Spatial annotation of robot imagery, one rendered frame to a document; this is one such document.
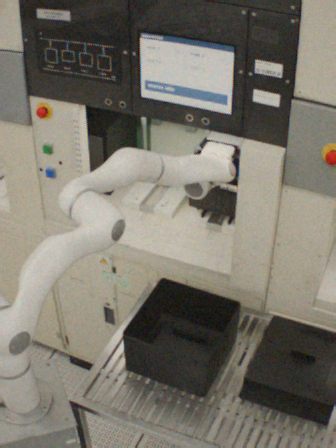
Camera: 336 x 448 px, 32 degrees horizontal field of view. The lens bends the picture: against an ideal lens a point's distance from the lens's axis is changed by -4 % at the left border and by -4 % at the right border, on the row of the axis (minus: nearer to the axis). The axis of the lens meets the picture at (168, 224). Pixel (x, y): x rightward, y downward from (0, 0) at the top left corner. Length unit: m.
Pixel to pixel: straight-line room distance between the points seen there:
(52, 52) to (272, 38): 0.71
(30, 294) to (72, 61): 0.75
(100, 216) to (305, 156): 0.59
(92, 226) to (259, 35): 0.66
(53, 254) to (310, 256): 0.81
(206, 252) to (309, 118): 0.72
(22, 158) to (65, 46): 0.52
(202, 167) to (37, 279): 0.60
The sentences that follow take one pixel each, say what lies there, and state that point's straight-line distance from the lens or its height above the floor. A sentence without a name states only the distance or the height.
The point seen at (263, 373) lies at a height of 0.86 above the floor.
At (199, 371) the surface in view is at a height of 0.89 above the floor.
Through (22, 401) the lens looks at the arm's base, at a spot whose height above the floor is 0.83.
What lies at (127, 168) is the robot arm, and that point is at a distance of 1.60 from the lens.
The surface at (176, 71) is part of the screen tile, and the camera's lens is 1.73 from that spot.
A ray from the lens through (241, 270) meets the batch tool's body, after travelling 1.97.
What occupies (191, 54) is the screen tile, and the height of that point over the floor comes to 1.64.
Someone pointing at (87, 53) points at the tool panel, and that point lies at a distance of 1.85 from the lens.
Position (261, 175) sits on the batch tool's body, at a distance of 1.73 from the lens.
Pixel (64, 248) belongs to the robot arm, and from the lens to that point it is 1.56.
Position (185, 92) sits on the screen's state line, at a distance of 1.75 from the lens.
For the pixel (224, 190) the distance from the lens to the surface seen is 2.13.
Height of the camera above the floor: 2.27
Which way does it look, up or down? 38 degrees down
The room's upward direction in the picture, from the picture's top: straight up
